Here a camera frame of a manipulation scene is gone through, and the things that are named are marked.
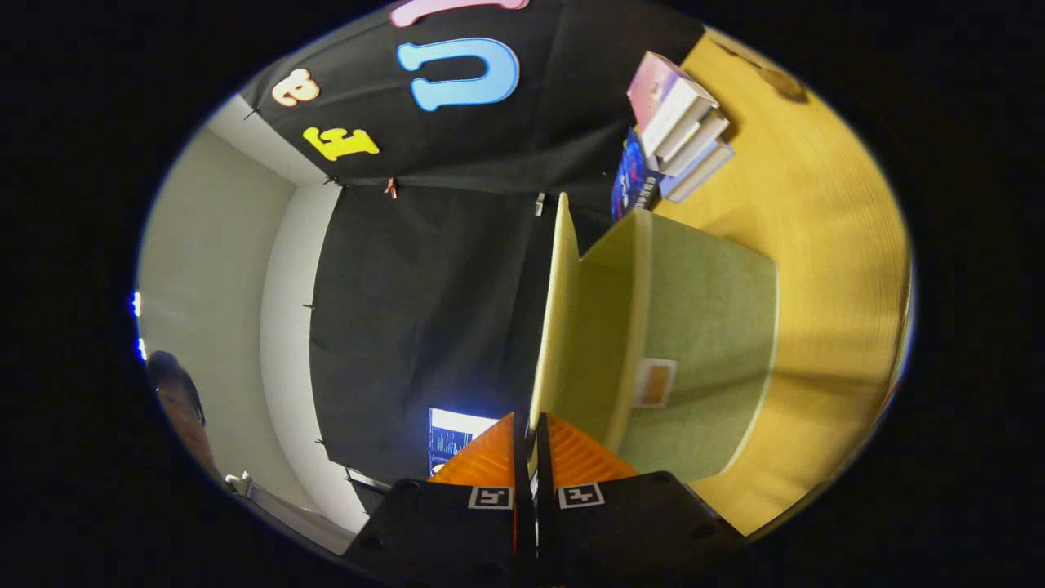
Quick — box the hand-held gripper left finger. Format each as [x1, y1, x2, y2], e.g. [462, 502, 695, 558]
[339, 412, 537, 588]

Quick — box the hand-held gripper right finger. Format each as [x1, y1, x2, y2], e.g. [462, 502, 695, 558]
[536, 412, 748, 588]

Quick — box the green fabric storage box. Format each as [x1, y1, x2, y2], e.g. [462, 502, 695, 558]
[529, 192, 780, 483]

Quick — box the lit computer monitor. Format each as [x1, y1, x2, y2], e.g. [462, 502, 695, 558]
[428, 407, 500, 477]

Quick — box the black backdrop cloth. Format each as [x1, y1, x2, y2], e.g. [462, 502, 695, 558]
[237, 0, 707, 491]

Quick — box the dark blue printed book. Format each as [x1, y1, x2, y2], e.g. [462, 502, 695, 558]
[611, 127, 662, 221]

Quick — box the pale blue book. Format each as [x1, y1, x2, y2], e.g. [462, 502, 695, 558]
[660, 139, 734, 203]

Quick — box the grey book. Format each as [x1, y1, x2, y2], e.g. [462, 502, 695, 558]
[657, 110, 730, 176]

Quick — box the pink cover book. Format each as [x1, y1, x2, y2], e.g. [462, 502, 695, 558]
[627, 51, 719, 156]

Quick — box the brown plush toy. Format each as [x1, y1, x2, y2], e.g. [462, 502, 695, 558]
[735, 49, 809, 104]

